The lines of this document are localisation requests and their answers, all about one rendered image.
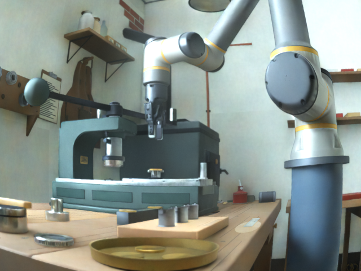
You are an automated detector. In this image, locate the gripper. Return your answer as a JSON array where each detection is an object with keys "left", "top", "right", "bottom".
[{"left": 144, "top": 81, "right": 170, "bottom": 141}]

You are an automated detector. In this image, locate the green fly press body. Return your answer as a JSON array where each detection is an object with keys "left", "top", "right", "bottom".
[{"left": 52, "top": 116, "right": 221, "bottom": 215}]

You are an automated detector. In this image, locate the brass nest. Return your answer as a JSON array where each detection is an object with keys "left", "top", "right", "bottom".
[{"left": 147, "top": 168, "right": 165, "bottom": 179}]

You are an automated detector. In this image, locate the steel press ram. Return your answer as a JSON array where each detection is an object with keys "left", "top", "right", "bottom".
[{"left": 102, "top": 136, "right": 125, "bottom": 168}]

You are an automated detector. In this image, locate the white bolster plate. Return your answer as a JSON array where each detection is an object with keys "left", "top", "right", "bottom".
[{"left": 55, "top": 176, "right": 214, "bottom": 187}]

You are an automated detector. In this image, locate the grey boss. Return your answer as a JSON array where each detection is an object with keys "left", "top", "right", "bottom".
[
  {"left": 174, "top": 205, "right": 190, "bottom": 224},
  {"left": 157, "top": 207, "right": 177, "bottom": 228},
  {"left": 187, "top": 203, "right": 200, "bottom": 220}
]

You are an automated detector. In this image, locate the wooden medal board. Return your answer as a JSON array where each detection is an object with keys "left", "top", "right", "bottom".
[{"left": 116, "top": 216, "right": 230, "bottom": 241}]

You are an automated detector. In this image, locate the brass disc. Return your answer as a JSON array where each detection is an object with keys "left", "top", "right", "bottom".
[{"left": 134, "top": 244, "right": 166, "bottom": 253}]

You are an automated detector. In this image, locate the brass round tray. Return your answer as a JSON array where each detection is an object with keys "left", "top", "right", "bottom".
[{"left": 89, "top": 237, "right": 220, "bottom": 271}]

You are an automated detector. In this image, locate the brown leather apron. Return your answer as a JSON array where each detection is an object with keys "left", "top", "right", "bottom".
[{"left": 60, "top": 56, "right": 98, "bottom": 124}]

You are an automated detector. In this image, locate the brown clipboard with paper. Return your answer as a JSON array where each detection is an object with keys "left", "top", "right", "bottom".
[{"left": 37, "top": 69, "right": 63, "bottom": 125}]

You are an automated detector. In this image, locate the red oil can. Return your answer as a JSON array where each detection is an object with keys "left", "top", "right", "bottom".
[{"left": 232, "top": 178, "right": 249, "bottom": 204}]

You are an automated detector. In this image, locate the white glass jar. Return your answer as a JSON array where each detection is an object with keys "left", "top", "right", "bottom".
[{"left": 77, "top": 10, "right": 95, "bottom": 30}]

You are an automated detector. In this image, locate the steel punch die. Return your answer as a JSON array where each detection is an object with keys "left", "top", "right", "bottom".
[{"left": 45, "top": 197, "right": 70, "bottom": 222}]

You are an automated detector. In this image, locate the grey cylinder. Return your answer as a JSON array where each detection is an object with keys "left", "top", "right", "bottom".
[{"left": 258, "top": 191, "right": 277, "bottom": 203}]

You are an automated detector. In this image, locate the ceiling lamp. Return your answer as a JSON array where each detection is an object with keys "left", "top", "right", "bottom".
[{"left": 188, "top": 0, "right": 232, "bottom": 13}]

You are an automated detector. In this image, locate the small steel ruler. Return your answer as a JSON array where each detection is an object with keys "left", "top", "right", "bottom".
[{"left": 243, "top": 217, "right": 262, "bottom": 228}]

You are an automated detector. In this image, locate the round steel lens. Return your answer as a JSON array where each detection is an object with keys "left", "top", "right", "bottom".
[{"left": 34, "top": 233, "right": 75, "bottom": 247}]

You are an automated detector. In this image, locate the round steel tin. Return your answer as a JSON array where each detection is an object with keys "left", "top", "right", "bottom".
[{"left": 0, "top": 206, "right": 28, "bottom": 234}]

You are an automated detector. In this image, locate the wooden shelf unit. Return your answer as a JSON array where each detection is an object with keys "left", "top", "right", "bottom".
[{"left": 287, "top": 67, "right": 361, "bottom": 129}]

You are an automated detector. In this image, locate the wooden side table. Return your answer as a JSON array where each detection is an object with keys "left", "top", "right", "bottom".
[{"left": 285, "top": 198, "right": 361, "bottom": 271}]

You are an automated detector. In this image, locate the black rod handle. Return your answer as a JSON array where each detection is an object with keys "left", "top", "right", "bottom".
[{"left": 122, "top": 27, "right": 159, "bottom": 43}]

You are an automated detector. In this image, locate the wooden wall shelf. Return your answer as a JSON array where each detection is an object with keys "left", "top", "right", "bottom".
[{"left": 64, "top": 27, "right": 135, "bottom": 83}]

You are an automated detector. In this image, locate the wooden die wall board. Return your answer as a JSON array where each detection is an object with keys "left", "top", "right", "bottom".
[{"left": 0, "top": 65, "right": 41, "bottom": 137}]

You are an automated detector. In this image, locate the wooden tool handle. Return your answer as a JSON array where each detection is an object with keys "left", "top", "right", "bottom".
[{"left": 0, "top": 196, "right": 33, "bottom": 209}]

